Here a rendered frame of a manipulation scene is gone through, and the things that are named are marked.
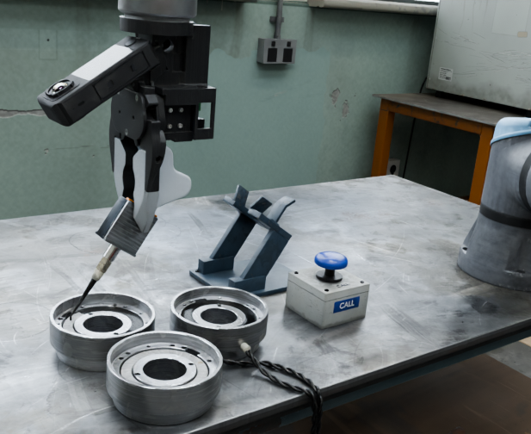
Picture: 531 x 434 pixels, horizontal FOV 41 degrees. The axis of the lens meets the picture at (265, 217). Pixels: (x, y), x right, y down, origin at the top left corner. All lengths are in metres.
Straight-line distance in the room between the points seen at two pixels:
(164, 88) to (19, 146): 1.68
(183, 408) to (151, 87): 0.30
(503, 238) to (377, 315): 0.25
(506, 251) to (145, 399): 0.59
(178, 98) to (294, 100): 2.15
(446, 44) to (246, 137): 0.94
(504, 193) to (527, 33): 1.89
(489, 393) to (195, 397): 0.75
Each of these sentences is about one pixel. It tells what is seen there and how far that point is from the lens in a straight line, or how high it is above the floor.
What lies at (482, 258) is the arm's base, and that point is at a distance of 1.05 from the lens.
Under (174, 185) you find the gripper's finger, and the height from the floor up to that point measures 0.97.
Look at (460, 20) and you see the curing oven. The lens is 3.08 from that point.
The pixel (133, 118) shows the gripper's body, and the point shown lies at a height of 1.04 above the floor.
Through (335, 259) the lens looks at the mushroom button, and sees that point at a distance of 0.84.
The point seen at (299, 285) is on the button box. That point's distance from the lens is 0.85.
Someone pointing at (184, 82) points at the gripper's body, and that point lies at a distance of 0.72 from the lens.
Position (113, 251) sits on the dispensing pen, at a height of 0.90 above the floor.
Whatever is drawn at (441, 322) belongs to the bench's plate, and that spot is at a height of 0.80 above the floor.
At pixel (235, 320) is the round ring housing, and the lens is 0.78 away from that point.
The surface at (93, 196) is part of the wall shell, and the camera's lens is 2.48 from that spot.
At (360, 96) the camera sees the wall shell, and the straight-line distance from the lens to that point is 3.07.
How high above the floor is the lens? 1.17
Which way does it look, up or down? 18 degrees down
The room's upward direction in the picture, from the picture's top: 5 degrees clockwise
